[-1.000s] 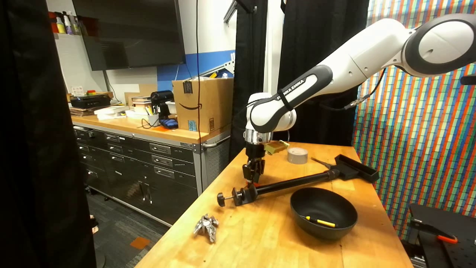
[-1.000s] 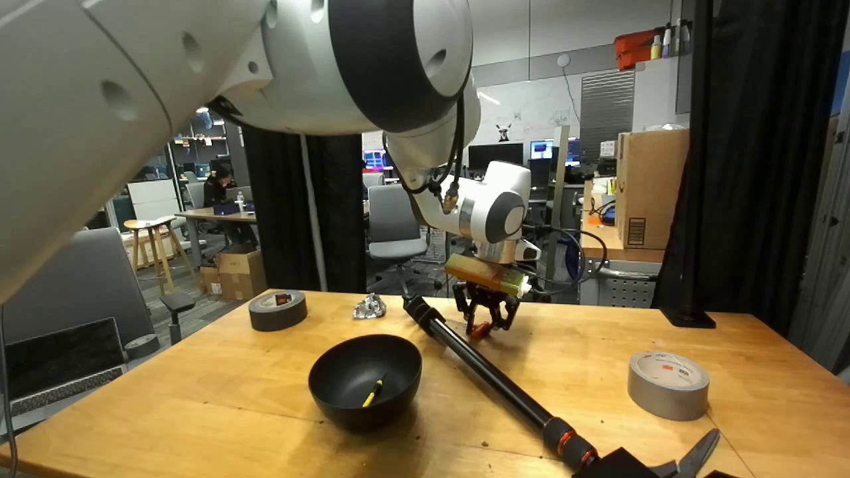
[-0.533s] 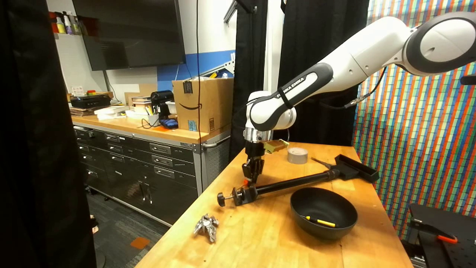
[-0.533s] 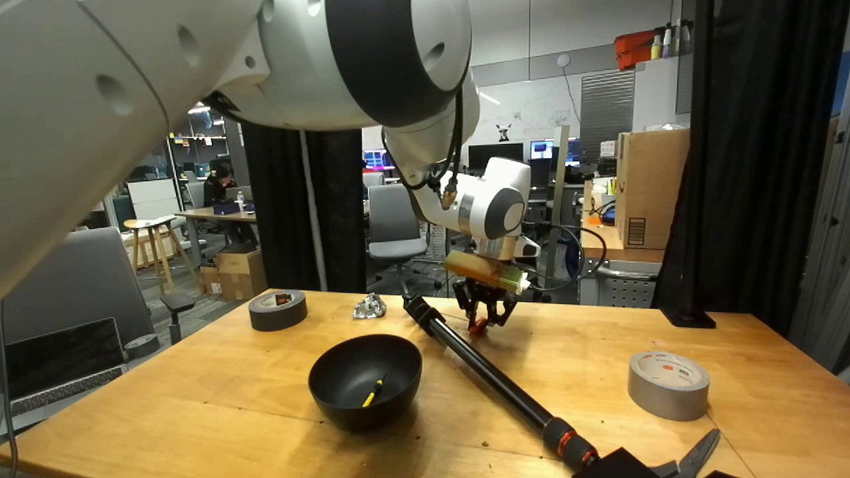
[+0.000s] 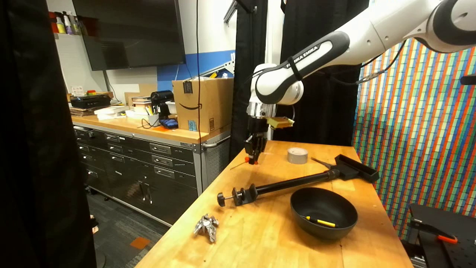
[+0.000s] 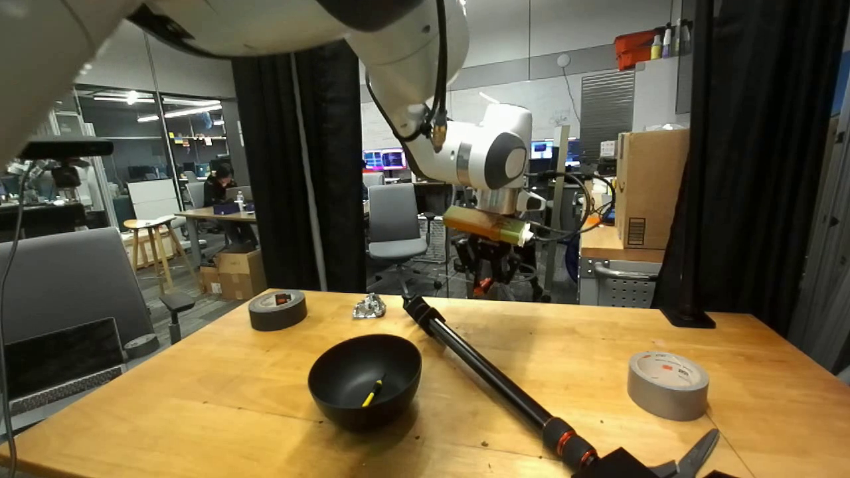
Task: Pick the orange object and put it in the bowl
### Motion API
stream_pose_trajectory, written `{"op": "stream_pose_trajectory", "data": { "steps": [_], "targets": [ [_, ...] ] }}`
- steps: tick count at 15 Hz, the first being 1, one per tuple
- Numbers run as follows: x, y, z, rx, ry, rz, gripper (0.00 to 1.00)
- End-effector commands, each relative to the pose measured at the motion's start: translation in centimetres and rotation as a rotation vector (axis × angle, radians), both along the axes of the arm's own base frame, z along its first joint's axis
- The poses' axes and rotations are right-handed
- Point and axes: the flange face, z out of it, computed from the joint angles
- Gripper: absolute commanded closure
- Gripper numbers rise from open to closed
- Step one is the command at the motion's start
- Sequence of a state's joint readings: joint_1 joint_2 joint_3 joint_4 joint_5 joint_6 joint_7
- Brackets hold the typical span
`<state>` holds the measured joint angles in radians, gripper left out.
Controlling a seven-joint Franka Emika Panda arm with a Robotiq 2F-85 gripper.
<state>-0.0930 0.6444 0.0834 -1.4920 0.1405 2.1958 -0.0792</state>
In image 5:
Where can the small orange object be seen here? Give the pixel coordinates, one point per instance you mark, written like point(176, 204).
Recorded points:
point(249, 161)

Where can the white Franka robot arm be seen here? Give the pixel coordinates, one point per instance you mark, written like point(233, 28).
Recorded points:
point(358, 39)

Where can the black side knob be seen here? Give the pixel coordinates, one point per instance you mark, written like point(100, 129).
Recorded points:
point(469, 79)

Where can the grey tape roll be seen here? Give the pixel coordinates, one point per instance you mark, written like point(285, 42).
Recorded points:
point(297, 155)

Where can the black drawer workbench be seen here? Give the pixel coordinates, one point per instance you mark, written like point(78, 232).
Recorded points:
point(149, 168)

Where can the small blue object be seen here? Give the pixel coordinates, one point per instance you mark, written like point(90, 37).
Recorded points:
point(169, 122)

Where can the black metal plate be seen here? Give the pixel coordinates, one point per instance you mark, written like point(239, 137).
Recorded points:
point(447, 238)

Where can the orange floor marker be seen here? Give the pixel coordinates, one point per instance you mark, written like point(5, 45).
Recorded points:
point(140, 243)

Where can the tan wrist camera mount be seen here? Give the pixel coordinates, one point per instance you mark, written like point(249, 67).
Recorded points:
point(280, 122)

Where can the black desktop device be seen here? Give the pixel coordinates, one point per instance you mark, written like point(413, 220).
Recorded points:
point(161, 103)

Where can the black wall monitor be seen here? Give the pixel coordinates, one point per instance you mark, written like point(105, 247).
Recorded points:
point(130, 30)

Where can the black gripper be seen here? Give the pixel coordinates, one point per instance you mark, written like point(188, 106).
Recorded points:
point(258, 129)

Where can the black bowl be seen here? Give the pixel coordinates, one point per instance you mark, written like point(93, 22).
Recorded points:
point(323, 211)

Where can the white plastic container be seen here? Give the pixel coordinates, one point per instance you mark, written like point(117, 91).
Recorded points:
point(112, 112)

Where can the bottles on shelf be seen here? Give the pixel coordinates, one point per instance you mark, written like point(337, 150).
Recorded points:
point(65, 22)

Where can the silver metal fitting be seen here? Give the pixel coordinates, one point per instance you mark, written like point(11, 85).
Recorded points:
point(207, 226)

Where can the yellow pen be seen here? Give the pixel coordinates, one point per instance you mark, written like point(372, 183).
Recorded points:
point(320, 220)

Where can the dark foreground curtain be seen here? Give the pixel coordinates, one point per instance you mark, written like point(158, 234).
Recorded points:
point(35, 134)

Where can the thin vertical pole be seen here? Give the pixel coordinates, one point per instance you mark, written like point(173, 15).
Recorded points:
point(197, 68)

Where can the wide black curtain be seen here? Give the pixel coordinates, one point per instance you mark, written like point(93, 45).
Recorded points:
point(322, 98)

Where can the brown cardboard box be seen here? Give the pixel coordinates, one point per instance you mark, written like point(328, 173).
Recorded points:
point(203, 104)

